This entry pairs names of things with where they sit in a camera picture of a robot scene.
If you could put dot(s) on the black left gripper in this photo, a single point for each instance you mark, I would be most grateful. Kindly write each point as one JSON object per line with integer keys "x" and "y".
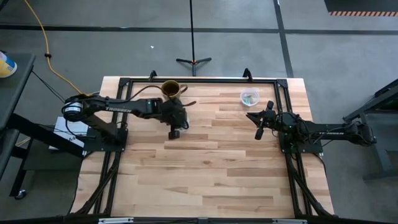
{"x": 174, "y": 115}

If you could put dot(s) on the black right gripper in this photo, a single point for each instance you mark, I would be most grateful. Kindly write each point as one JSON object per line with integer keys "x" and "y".
{"x": 272, "y": 119}

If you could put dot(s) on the green white sweetener packet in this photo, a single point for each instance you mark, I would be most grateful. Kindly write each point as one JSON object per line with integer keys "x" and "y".
{"x": 252, "y": 100}
{"x": 247, "y": 98}

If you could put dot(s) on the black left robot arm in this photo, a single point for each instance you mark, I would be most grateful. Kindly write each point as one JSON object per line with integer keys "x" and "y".
{"x": 118, "y": 107}

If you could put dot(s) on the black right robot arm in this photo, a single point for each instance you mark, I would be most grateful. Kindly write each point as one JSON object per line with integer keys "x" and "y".
{"x": 329, "y": 133}

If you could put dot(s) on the olive brown ceramic mug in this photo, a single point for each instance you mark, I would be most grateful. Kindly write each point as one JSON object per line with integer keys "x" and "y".
{"x": 170, "y": 88}

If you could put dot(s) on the black tripod stand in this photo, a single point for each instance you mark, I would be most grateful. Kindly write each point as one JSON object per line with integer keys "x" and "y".
{"x": 192, "y": 31}

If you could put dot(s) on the white paper box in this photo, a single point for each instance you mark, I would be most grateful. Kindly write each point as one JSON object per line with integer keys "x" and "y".
{"x": 66, "y": 129}

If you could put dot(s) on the dark metal table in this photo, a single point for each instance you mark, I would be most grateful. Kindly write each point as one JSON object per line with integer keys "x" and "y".
{"x": 384, "y": 109}

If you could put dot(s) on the orange black striped mat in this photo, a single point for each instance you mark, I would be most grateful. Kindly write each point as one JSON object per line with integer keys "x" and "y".
{"x": 362, "y": 13}

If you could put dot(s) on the dark side cart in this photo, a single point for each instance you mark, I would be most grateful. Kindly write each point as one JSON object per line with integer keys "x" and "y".
{"x": 15, "y": 93}

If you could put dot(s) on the yellow white wipes canister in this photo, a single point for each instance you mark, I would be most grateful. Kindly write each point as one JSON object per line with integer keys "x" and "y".
{"x": 6, "y": 66}

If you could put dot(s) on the cart caster wheel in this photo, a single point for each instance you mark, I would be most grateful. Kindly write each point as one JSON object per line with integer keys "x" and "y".
{"x": 20, "y": 194}

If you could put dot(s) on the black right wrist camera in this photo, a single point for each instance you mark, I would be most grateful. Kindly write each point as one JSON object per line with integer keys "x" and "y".
{"x": 259, "y": 133}

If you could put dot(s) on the black aluminium table frame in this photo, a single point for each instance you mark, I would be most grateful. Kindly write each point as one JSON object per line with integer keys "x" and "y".
{"x": 202, "y": 81}

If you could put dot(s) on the black frame clamp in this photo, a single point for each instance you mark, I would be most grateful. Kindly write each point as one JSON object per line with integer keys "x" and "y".
{"x": 152, "y": 74}
{"x": 247, "y": 74}

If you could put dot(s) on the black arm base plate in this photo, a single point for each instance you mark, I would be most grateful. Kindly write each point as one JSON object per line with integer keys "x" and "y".
{"x": 102, "y": 146}
{"x": 306, "y": 148}

